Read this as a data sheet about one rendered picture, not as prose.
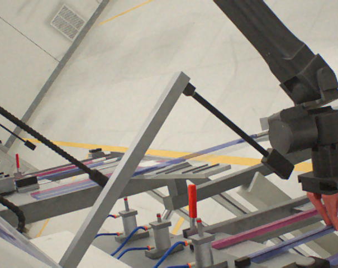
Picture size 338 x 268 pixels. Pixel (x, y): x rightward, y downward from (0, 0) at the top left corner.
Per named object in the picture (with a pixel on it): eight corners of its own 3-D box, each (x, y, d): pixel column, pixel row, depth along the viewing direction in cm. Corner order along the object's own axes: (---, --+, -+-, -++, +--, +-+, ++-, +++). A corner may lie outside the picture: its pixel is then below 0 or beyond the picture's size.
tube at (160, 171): (300, 128, 149) (299, 124, 148) (304, 127, 147) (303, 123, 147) (145, 178, 122) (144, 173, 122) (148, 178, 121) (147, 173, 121)
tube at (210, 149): (274, 131, 158) (272, 126, 158) (277, 130, 157) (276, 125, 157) (123, 178, 132) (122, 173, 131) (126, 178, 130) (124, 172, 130)
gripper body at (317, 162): (339, 192, 84) (334, 146, 84) (296, 185, 93) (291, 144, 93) (366, 182, 87) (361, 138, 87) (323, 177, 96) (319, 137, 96)
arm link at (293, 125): (333, 65, 87) (303, 81, 95) (278, 73, 82) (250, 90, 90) (355, 134, 85) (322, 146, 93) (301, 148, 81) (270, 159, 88)
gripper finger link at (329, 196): (334, 238, 87) (328, 183, 86) (305, 231, 93) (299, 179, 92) (362, 226, 90) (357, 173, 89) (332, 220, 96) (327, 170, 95)
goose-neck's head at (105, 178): (115, 183, 83) (92, 167, 81) (120, 184, 82) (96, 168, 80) (109, 193, 83) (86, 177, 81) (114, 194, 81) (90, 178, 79)
